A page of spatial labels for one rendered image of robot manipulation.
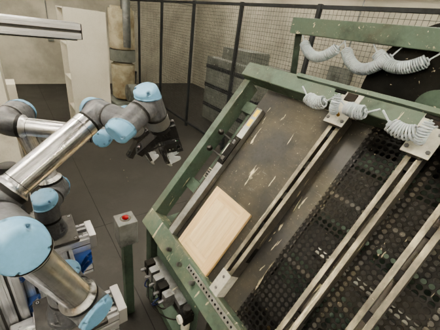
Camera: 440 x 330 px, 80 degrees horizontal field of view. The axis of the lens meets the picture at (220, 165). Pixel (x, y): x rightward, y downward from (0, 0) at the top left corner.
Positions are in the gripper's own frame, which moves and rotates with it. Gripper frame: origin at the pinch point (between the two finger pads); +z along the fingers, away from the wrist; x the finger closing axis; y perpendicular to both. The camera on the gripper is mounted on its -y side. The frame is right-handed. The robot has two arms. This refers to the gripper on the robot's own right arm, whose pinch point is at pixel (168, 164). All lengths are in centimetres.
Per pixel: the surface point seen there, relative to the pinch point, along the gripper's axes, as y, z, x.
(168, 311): -39, 135, -20
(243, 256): 19, 48, -28
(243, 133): 44, 38, 40
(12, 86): -255, 166, 424
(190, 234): -4, 68, 1
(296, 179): 55, 31, -7
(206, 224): 7, 62, 1
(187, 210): -2, 65, 15
